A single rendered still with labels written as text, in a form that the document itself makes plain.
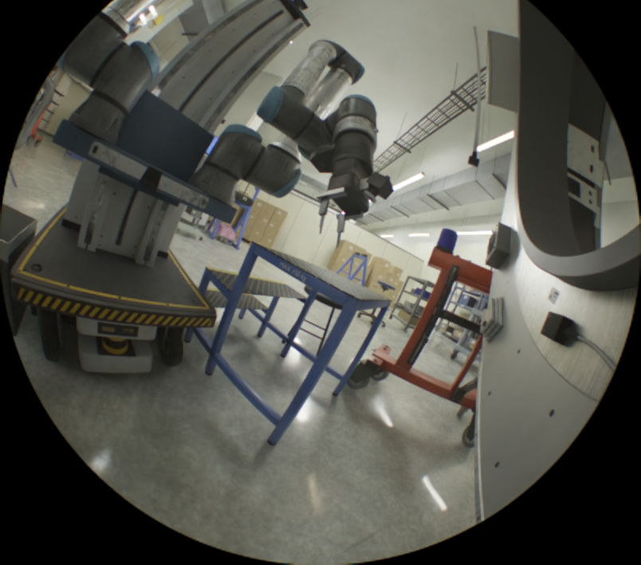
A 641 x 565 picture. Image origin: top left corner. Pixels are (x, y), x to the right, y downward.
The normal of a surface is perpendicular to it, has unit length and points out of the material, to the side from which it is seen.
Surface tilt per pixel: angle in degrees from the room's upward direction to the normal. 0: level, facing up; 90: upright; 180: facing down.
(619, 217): 90
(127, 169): 90
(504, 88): 145
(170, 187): 90
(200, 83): 90
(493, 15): 180
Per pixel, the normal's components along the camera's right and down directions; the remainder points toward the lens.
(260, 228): 0.14, 0.02
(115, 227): 0.78, 0.34
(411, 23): -0.42, 0.91
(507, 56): -0.61, 0.60
